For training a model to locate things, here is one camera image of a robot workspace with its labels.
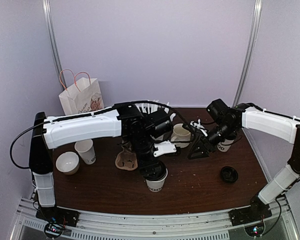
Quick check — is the bundle of wrapped white straws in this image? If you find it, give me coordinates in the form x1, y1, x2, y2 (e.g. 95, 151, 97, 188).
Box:
135, 103, 177, 121

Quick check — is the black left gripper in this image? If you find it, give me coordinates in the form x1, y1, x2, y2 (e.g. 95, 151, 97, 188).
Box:
128, 134, 163, 179

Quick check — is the white printed paper bag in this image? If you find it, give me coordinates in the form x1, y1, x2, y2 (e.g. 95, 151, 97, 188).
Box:
58, 71, 105, 116

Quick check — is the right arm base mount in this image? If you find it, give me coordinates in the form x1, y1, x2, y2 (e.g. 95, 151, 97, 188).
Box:
228, 206, 272, 238

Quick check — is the black cup lid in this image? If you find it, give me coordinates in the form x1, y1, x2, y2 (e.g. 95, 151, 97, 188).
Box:
144, 161, 167, 181

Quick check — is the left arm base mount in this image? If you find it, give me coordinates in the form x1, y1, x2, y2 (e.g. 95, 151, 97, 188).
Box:
35, 207, 80, 239

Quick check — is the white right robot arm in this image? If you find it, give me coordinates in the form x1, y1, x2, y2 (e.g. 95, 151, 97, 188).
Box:
188, 98, 300, 221

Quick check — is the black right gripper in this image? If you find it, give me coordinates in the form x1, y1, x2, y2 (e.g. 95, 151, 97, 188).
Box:
188, 121, 237, 160

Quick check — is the stack of black cup lids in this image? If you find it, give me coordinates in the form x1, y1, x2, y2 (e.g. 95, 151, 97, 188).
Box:
220, 166, 239, 184

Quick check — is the brown pulp cup carrier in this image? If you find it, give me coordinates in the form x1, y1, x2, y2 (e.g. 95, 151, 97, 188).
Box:
115, 143, 138, 171

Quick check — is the white ceramic bowl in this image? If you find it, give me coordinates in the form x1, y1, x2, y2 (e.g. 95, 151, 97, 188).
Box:
55, 151, 80, 175

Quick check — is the single white paper cup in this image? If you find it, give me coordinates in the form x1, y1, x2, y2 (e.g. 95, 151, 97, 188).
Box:
217, 135, 237, 152

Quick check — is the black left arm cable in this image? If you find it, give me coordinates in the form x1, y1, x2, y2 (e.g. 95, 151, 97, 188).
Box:
9, 99, 191, 170

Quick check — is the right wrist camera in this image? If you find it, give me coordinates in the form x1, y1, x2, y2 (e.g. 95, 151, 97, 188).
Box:
182, 119, 208, 137

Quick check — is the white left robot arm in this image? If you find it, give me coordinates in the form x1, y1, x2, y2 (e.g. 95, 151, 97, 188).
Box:
28, 102, 176, 222

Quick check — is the cream ceramic mug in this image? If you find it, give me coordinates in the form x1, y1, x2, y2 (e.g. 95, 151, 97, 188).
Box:
170, 123, 191, 149

